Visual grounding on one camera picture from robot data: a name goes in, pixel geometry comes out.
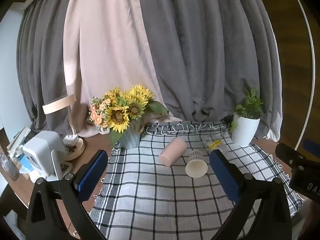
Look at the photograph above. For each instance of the white electronic device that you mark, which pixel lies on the white electronic device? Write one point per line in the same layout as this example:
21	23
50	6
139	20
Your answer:
42	155

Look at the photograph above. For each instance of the checkered tablecloth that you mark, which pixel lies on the checkered tablecloth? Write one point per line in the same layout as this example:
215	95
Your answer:
162	195

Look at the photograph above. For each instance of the ribbed blue-grey vase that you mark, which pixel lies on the ribbed blue-grey vase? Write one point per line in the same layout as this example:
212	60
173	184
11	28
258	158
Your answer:
130	136

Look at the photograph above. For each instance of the small clear packet yellow label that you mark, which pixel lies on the small clear packet yellow label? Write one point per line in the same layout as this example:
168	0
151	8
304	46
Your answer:
215	144

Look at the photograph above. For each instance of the stack of books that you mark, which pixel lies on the stack of books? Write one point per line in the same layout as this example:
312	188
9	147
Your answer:
18	140

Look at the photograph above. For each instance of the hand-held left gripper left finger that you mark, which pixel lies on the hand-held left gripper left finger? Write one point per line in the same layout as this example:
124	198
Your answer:
91	173

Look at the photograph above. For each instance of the pink curtain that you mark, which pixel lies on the pink curtain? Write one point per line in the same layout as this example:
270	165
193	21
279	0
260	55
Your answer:
110	45

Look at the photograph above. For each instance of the sunflower bouquet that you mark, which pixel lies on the sunflower bouquet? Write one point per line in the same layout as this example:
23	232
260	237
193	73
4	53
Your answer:
122	110

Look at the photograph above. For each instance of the green potted plant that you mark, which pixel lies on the green potted plant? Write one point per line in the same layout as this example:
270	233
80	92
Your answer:
250	106

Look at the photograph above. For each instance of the pink cup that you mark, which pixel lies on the pink cup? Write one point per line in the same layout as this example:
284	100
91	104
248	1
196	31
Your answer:
173	152

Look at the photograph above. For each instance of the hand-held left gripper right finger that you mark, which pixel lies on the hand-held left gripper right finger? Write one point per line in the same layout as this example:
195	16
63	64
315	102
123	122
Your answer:
223	173

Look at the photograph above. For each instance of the wooden desk lamp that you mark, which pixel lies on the wooden desk lamp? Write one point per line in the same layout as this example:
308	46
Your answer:
70	120

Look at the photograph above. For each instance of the white paper cup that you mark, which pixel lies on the white paper cup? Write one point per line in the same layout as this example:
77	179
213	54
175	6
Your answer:
196	166

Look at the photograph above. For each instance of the white charger plug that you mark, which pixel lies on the white charger plug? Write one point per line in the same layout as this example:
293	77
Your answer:
70	139

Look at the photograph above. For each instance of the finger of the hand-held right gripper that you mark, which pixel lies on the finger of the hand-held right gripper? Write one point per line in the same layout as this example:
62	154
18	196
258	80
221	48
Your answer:
297	165

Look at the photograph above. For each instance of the grey curtain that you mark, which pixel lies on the grey curtain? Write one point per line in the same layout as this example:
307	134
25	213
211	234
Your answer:
47	60
200	45

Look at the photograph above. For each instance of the white plant pot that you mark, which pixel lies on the white plant pot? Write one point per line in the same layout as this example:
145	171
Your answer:
243	131

